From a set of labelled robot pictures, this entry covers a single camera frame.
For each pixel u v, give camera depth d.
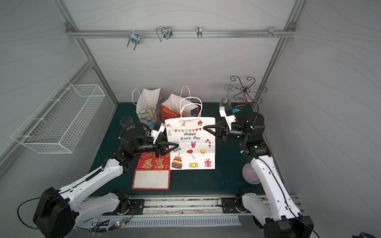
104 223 0.72
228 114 0.52
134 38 0.77
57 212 0.38
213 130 0.59
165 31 0.77
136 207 0.73
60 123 0.69
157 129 0.60
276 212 0.38
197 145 0.64
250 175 0.81
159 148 0.61
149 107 1.05
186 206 0.75
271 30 0.76
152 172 0.84
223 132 0.56
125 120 1.02
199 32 0.78
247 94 0.84
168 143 0.63
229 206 0.73
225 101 0.91
